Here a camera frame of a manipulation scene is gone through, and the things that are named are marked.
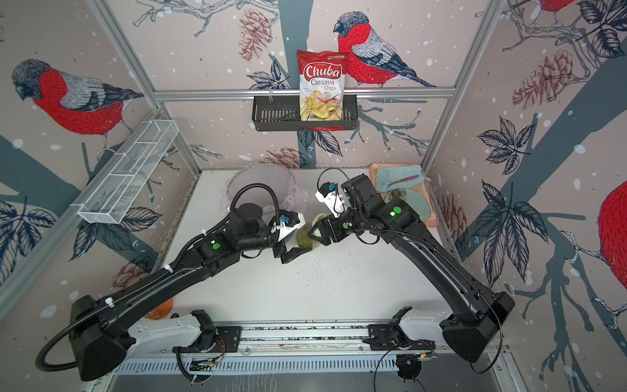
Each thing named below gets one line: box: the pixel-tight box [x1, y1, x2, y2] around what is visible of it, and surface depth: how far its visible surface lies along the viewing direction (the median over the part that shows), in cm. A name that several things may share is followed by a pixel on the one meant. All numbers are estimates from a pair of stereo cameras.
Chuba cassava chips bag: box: [297, 49, 349, 122], surface depth 87 cm
